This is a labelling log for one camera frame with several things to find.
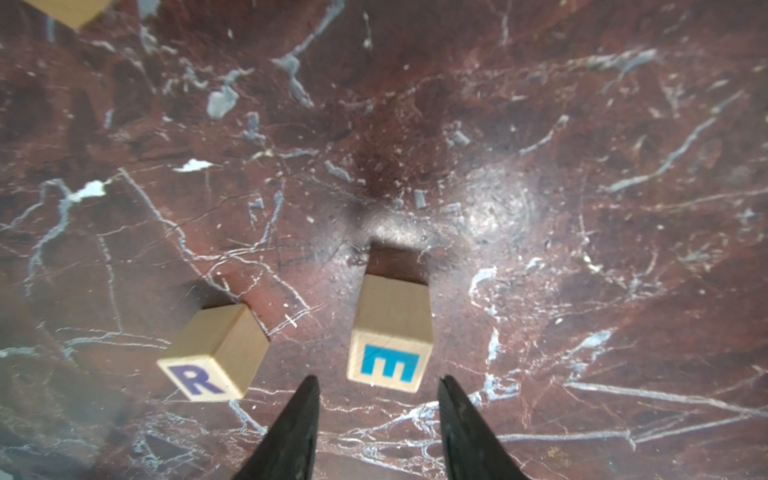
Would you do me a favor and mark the plain wooden block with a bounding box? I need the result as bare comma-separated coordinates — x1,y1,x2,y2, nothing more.
25,0,112,30

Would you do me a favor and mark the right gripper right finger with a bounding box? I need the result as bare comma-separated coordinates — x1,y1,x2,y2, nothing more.
437,375,529,480

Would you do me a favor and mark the wooden block letter R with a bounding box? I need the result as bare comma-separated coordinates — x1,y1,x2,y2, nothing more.
157,304,269,402

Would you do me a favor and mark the wooden block letter E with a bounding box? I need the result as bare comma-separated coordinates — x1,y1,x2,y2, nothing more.
347,274,434,393

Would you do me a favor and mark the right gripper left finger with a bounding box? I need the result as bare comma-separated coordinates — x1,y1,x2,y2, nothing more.
233,375,320,480

